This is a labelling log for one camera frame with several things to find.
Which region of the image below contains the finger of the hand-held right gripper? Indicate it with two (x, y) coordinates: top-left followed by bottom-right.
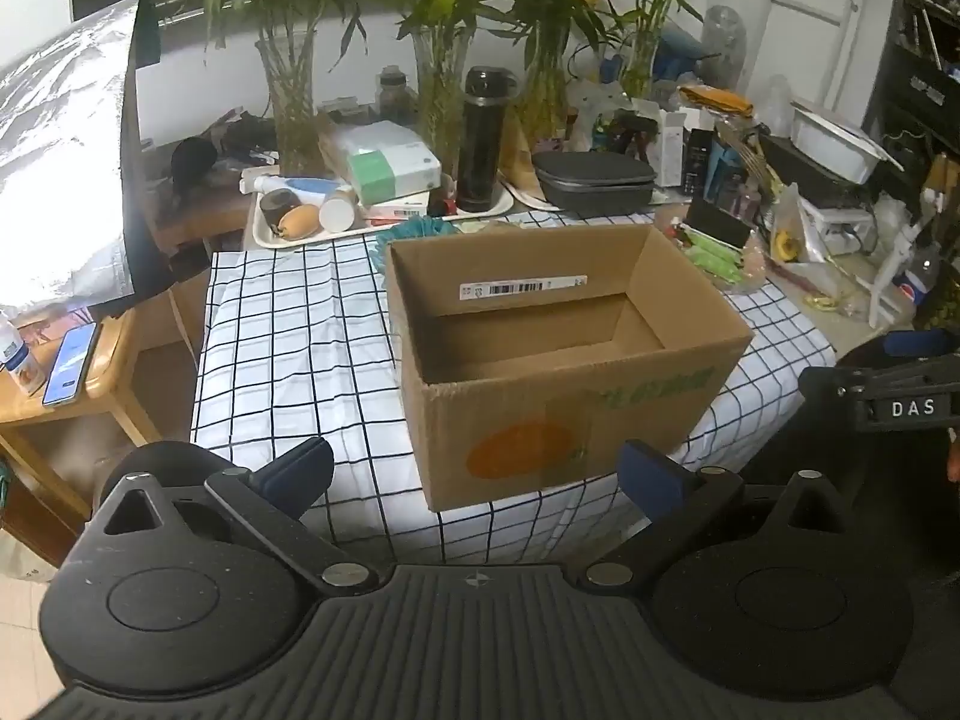
(799, 330), (960, 406)

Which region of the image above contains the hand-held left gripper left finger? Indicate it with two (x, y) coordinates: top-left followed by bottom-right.
(82, 435), (380, 595)

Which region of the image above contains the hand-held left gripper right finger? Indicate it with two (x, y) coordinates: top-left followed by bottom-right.
(576, 441), (863, 590)

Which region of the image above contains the cardboard box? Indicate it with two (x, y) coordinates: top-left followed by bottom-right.
(382, 223), (755, 513)

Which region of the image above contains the blue cloth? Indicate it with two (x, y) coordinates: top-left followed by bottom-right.
(373, 214), (457, 271)

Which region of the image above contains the cola bottle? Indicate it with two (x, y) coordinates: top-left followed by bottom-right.
(895, 246), (940, 308)

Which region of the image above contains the white stand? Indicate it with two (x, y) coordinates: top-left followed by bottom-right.
(855, 214), (942, 331)

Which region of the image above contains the white black-checked cloth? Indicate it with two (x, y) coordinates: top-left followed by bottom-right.
(190, 208), (837, 563)

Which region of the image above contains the wooden side table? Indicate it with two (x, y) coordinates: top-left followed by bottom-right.
(0, 292), (200, 567)

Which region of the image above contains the black flat box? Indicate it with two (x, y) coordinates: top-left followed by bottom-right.
(757, 133), (878, 202)

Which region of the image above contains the white plastic container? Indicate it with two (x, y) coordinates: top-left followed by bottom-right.
(790, 99), (905, 182)

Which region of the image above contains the tan silicone pouch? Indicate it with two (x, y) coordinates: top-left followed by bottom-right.
(276, 204), (322, 239)

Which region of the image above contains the smartphone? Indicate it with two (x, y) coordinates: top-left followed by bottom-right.
(42, 322), (99, 408)

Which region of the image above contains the white-capped orange bottle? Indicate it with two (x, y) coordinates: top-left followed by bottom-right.
(319, 189), (358, 233)

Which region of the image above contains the black round jar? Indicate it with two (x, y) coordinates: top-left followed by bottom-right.
(257, 191), (302, 230)

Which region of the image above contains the low wooden shelf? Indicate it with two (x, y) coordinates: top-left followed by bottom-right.
(142, 142), (260, 252)

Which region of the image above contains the white barcode box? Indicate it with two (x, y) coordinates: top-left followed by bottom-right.
(358, 193), (434, 223)

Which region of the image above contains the white blue-label lotion bottle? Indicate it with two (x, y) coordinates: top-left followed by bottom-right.
(240, 174), (353, 200)

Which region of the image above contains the black carton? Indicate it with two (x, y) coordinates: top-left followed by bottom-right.
(684, 129), (715, 194)

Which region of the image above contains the black shelf rack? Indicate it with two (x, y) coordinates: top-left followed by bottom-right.
(862, 0), (960, 166)

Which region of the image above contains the small plastic bottle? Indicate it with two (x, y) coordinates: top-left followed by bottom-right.
(0, 307), (44, 396)

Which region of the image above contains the grey zip case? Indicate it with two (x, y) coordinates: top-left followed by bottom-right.
(531, 151), (659, 211)

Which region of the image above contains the white plate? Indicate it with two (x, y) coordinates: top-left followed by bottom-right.
(496, 176), (567, 212)

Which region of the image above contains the white tray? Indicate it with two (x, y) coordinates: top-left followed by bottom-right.
(251, 178), (517, 248)

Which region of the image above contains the white carton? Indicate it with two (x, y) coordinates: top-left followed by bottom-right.
(658, 109), (688, 188)

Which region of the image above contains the yellow packet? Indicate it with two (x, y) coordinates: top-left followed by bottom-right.
(677, 85), (755, 119)

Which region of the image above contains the green white tissue pack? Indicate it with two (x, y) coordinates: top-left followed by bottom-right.
(330, 121), (443, 205)

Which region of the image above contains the tan carton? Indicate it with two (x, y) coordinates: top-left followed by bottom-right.
(319, 109), (353, 162)

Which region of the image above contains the bamboo in glass vase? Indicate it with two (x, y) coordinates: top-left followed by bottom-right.
(169, 0), (368, 175)
(352, 0), (496, 175)
(585, 0), (758, 98)
(480, 0), (601, 158)

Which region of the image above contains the clear plastic bottle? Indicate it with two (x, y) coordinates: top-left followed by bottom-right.
(703, 6), (749, 83)

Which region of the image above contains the black thermos bottle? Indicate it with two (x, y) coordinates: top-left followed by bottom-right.
(456, 66), (521, 214)

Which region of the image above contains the dark glass jar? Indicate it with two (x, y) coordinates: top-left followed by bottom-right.
(375, 66), (415, 125)

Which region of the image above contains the silver reflector sheet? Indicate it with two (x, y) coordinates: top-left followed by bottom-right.
(0, 0), (162, 316)

